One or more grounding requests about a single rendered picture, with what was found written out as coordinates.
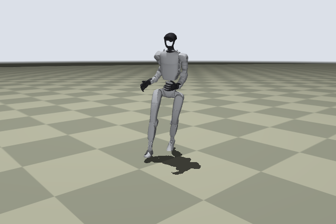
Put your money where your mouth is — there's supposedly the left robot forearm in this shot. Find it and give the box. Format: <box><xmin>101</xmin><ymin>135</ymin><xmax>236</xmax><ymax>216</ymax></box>
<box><xmin>178</xmin><ymin>73</ymin><xmax>188</xmax><ymax>89</ymax></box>

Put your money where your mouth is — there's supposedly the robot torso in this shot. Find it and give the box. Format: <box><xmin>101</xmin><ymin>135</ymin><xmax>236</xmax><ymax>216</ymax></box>
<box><xmin>160</xmin><ymin>49</ymin><xmax>181</xmax><ymax>98</ymax></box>

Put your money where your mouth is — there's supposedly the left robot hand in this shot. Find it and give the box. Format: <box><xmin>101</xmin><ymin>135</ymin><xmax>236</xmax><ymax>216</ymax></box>
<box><xmin>164</xmin><ymin>81</ymin><xmax>181</xmax><ymax>91</ymax></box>

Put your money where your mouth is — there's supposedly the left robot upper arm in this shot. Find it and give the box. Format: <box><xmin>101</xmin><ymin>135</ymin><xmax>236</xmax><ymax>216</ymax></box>
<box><xmin>178</xmin><ymin>53</ymin><xmax>188</xmax><ymax>77</ymax></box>

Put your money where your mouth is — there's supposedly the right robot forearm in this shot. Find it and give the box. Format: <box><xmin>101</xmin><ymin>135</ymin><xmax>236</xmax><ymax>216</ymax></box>
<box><xmin>150</xmin><ymin>69</ymin><xmax>162</xmax><ymax>84</ymax></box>

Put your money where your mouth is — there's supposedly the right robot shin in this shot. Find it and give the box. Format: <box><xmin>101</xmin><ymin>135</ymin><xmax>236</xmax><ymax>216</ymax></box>
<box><xmin>148</xmin><ymin>122</ymin><xmax>156</xmax><ymax>151</ymax></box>

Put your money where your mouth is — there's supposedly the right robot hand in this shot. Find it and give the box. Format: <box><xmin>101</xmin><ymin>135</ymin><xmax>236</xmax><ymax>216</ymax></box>
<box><xmin>140</xmin><ymin>78</ymin><xmax>152</xmax><ymax>92</ymax></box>

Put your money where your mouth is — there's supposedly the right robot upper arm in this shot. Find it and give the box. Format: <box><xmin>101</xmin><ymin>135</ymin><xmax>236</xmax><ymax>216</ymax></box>
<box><xmin>154</xmin><ymin>51</ymin><xmax>161</xmax><ymax>71</ymax></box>

